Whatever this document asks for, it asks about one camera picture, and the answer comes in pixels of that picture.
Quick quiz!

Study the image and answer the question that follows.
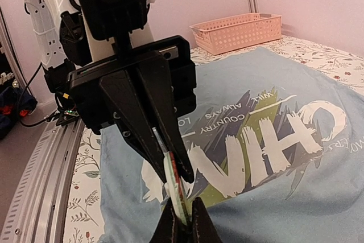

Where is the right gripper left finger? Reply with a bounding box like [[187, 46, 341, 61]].
[[149, 199, 182, 243]]

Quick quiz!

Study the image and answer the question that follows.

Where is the light blue t-shirt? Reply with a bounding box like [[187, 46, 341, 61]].
[[99, 46, 364, 243]]

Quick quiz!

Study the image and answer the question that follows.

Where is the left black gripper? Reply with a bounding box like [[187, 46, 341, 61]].
[[68, 35, 197, 182]]

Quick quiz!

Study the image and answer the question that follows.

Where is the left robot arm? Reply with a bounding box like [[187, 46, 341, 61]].
[[24, 0, 197, 182]]

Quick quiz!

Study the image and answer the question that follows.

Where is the front aluminium rail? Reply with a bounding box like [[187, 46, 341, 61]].
[[1, 120, 84, 243]]

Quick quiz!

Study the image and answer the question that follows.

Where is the round white brooch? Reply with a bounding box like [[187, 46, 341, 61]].
[[163, 151, 191, 226]]

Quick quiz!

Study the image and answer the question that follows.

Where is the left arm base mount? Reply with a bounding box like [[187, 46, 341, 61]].
[[44, 91, 79, 126]]

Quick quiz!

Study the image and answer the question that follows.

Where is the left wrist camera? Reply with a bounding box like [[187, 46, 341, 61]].
[[79, 0, 153, 62]]

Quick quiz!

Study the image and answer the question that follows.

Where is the pink perforated plastic basket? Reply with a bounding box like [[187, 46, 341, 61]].
[[190, 13, 282, 55]]

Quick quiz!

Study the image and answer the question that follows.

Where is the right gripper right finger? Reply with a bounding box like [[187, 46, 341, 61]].
[[190, 197, 222, 243]]

